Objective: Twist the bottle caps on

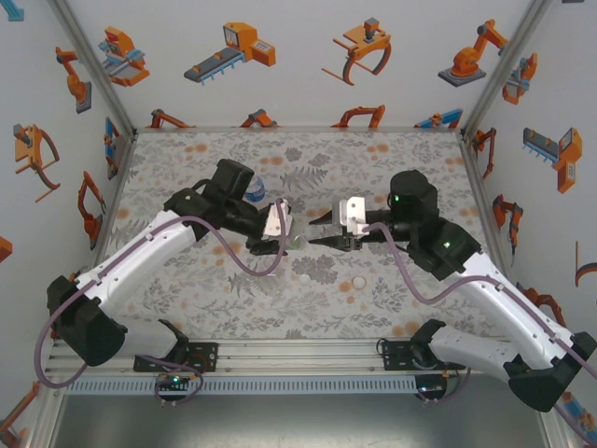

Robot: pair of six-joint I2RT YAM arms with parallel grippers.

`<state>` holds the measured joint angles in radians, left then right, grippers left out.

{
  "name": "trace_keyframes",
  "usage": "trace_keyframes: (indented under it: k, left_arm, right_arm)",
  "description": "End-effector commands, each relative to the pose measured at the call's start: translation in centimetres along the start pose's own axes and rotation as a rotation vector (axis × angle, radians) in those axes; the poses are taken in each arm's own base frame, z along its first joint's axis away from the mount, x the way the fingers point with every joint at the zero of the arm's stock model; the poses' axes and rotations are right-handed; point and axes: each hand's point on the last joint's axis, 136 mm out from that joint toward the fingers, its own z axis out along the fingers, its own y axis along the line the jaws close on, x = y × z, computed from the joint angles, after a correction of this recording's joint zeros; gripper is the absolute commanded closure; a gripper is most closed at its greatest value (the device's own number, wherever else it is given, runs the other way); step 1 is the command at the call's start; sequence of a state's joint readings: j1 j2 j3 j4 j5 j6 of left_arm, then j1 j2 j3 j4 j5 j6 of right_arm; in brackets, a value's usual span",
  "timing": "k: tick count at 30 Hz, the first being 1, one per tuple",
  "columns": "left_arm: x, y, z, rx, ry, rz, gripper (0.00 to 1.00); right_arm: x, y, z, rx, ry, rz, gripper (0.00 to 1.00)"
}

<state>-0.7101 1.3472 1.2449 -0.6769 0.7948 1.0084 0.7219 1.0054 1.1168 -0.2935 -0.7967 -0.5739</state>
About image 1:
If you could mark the blue label plastic bottle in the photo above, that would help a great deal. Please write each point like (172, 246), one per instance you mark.
(256, 191)

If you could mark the blue white bottle cap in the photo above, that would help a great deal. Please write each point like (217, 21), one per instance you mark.
(358, 282)
(304, 279)

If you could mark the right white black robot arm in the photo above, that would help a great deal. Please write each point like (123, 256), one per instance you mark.
(513, 308)

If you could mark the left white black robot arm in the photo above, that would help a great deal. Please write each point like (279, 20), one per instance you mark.
(140, 247)

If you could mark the floral patterned table cover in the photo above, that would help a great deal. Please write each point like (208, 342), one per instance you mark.
(280, 317)

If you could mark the small circuit board green LED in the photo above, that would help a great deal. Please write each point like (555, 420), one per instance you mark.
(175, 379)
(426, 388)

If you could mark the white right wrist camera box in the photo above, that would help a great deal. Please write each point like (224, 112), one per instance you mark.
(350, 214)

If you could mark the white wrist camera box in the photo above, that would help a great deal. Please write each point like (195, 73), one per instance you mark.
(275, 221)
(350, 214)

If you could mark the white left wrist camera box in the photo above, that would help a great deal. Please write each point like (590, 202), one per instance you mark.
(275, 221)

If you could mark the aluminium table side rail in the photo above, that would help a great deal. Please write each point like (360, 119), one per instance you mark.
(117, 186)
(478, 191)

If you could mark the aluminium table end rail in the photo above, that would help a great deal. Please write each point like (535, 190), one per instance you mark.
(298, 129)

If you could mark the wide aluminium frame rail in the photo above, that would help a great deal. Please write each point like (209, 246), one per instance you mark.
(298, 357)

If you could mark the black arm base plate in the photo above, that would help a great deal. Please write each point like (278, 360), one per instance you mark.
(392, 354)
(210, 357)

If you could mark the aluminium frame post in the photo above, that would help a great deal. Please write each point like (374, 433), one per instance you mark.
(506, 65)
(93, 70)

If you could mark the aluminium frame leg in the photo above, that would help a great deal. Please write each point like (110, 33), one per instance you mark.
(557, 429)
(44, 415)

